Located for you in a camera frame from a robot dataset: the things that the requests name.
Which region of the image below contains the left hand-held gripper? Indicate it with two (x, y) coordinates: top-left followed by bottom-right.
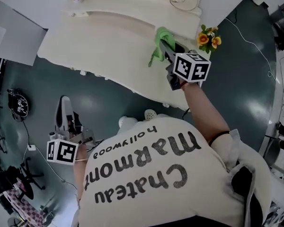
(46, 95), (97, 166)

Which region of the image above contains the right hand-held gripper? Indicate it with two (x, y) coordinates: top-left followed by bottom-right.
(159, 40), (212, 91)

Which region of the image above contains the green cloth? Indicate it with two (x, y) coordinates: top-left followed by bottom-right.
(148, 26), (176, 68)

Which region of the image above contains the person's right forearm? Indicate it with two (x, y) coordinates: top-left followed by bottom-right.
(182, 81), (231, 147)

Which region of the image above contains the grey black shoulder bag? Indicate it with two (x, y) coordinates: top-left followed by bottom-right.
(229, 129), (272, 227)

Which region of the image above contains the person's left forearm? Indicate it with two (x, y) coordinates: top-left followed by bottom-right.
(73, 143), (89, 200)

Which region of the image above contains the white dressing table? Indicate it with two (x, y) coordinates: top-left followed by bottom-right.
(37, 1), (213, 111)

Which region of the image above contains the orange artificial flower bouquet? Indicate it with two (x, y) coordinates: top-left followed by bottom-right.
(196, 24), (222, 54)

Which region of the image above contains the black round floor device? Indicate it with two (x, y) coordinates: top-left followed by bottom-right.
(7, 88), (30, 122)

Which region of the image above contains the white shelving partition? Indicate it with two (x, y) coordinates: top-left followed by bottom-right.
(0, 0), (48, 66)

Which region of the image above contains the black office chair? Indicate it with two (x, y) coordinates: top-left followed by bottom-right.
(0, 157), (45, 201)

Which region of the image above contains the person's white printed shirt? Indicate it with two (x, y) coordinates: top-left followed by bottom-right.
(78, 113), (272, 227)

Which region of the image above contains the grey chair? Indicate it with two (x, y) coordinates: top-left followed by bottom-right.
(262, 136), (284, 167)

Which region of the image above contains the white power cable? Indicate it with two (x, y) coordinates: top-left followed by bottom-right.
(35, 147), (78, 190)

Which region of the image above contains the long white floor cable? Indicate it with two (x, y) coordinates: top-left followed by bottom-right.
(224, 17), (279, 84)

